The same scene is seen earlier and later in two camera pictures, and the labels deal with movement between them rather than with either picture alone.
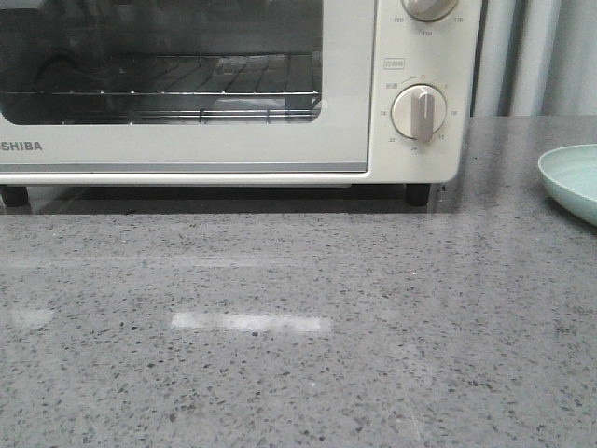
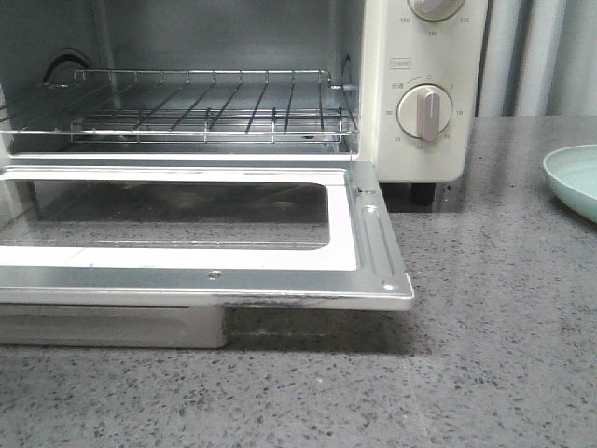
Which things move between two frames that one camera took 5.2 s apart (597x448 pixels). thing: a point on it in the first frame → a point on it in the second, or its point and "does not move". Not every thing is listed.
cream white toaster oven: [235, 92] does not move
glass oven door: [187, 86] → [151, 254]
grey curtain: [535, 58] does not move
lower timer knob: [418, 111] does not move
